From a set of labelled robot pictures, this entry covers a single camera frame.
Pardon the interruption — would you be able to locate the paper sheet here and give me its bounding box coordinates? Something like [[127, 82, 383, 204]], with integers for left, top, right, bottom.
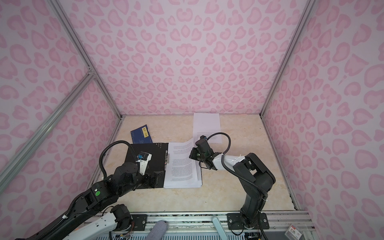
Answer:
[[193, 113, 221, 142], [164, 139, 203, 189]]

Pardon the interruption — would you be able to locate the red folder black inside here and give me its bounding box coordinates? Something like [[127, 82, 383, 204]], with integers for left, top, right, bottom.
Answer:
[[125, 143, 169, 189]]

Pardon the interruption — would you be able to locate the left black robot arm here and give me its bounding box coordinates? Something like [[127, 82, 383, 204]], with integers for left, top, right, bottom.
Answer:
[[27, 162, 165, 240]]

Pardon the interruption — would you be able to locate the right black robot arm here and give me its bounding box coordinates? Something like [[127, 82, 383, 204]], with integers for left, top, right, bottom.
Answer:
[[190, 132, 276, 228]]

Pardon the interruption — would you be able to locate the blue booklet yellow label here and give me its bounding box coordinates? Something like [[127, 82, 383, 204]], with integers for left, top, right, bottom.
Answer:
[[131, 125, 153, 144]]

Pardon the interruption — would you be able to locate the red white label box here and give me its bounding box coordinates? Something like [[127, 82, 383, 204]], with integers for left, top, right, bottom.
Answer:
[[285, 225, 304, 240]]

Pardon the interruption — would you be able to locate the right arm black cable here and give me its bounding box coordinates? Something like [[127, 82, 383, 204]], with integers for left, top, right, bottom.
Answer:
[[206, 132, 268, 199]]

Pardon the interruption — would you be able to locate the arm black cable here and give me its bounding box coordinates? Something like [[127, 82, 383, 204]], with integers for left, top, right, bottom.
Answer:
[[206, 132, 268, 199], [98, 140, 140, 181]]

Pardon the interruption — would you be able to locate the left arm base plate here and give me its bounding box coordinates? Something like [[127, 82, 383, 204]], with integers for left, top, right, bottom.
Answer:
[[111, 214, 148, 232]]

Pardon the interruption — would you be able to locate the grey foam roller handle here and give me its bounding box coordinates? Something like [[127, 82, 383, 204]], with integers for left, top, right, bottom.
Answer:
[[145, 221, 168, 240]]

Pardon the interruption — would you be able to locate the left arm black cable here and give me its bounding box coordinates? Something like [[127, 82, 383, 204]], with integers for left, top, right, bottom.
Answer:
[[98, 140, 140, 181]]

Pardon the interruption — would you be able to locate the light blue tool handle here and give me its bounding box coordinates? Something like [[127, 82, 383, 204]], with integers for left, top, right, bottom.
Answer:
[[212, 217, 228, 240]]

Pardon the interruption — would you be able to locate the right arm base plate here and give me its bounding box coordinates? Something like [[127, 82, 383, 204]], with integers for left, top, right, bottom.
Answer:
[[226, 213, 270, 230]]

